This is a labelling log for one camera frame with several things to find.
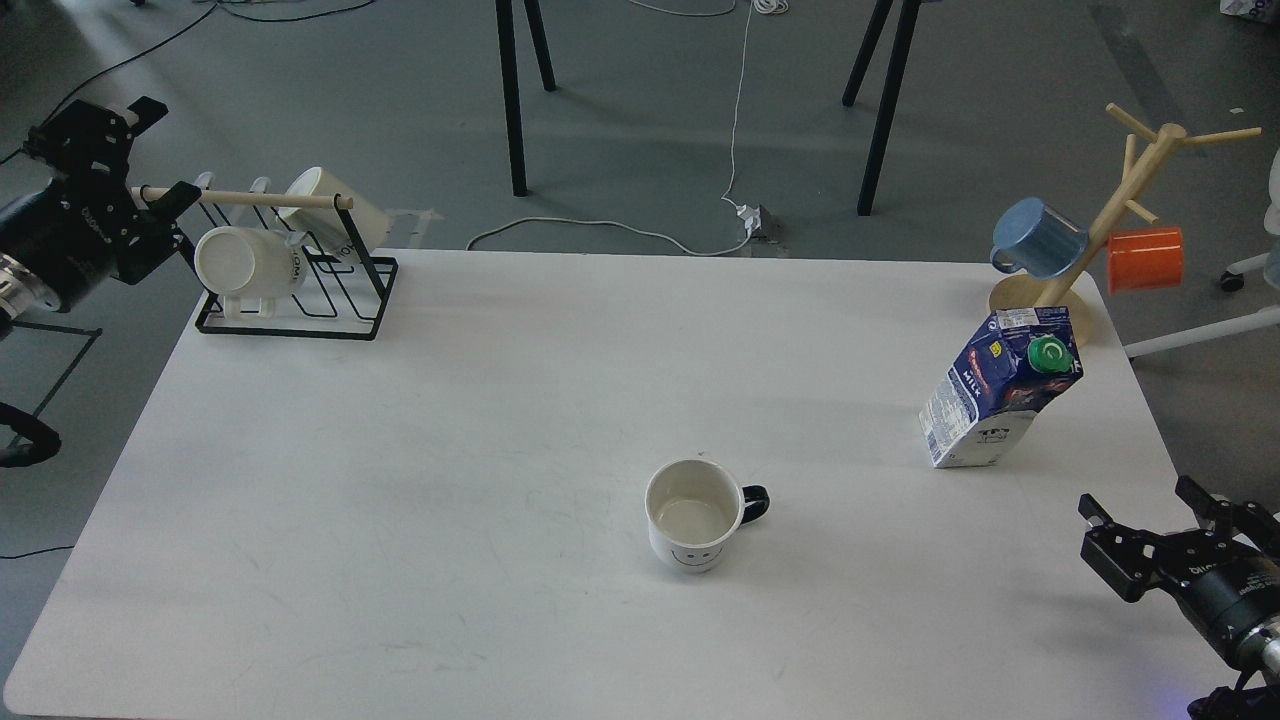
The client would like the black table leg right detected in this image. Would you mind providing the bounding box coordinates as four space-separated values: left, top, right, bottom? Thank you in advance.
841 1 922 217

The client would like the black table leg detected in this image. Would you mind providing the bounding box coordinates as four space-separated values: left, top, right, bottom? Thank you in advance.
495 0 559 199
841 1 922 217

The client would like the wooden mug tree stand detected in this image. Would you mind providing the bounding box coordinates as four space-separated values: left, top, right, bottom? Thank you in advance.
987 102 1263 347

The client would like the blue milk carton green cap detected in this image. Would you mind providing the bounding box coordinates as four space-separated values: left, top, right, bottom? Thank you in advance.
919 306 1084 468

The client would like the white power cable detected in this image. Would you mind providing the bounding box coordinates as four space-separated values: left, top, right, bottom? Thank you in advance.
466 0 791 258

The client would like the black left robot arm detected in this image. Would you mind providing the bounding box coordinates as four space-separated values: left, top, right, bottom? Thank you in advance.
1 96 202 337

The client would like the white power adapter plug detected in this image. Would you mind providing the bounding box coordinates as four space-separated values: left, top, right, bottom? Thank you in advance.
736 204 774 241

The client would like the black floor cable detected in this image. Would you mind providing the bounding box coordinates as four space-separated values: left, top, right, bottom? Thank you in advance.
0 0 381 161

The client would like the white chair base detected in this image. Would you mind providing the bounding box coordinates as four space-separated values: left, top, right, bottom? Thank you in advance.
1124 152 1279 360

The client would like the black table leg left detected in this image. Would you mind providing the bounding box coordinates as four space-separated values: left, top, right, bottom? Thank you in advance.
495 0 559 199

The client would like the orange mug on tree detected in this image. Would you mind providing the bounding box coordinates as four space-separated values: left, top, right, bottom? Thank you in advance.
1107 227 1184 293

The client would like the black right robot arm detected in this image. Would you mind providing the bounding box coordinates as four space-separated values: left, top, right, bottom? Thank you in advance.
1078 475 1279 719

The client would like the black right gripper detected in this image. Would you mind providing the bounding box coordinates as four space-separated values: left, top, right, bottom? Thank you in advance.
1078 475 1279 661

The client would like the blue mug on tree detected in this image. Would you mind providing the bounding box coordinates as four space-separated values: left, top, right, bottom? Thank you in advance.
989 197 1089 281

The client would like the white smiley face mug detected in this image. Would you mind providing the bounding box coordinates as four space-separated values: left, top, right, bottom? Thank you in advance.
644 457 771 574

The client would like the black wire cup rack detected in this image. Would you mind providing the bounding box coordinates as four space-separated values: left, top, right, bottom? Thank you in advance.
191 167 399 341

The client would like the white mug lying front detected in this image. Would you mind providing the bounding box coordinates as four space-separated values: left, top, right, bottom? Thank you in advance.
195 227 308 299

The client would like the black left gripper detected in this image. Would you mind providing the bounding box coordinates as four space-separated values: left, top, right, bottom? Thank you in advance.
1 96 204 313

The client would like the cream mug tilted rear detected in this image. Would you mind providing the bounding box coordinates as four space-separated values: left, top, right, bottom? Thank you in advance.
276 167 390 255

